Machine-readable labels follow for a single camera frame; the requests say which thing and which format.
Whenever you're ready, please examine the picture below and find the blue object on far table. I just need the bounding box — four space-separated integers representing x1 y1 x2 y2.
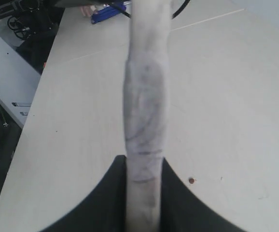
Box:
90 1 131 24

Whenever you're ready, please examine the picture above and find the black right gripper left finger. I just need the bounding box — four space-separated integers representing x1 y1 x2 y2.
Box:
43 155 126 232

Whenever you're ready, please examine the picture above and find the brown round pellet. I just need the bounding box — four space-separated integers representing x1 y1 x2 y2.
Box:
188 177 195 184

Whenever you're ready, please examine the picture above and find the white equipment cabinet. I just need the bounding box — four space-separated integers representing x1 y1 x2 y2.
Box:
0 37 41 128

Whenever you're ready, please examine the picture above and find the white paint brush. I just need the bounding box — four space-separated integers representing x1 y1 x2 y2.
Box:
123 0 172 232

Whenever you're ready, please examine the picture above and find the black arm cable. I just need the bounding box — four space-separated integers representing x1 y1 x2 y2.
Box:
170 0 191 19

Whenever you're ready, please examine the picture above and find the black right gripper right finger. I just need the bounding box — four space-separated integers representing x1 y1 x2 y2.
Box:
160 159 243 232

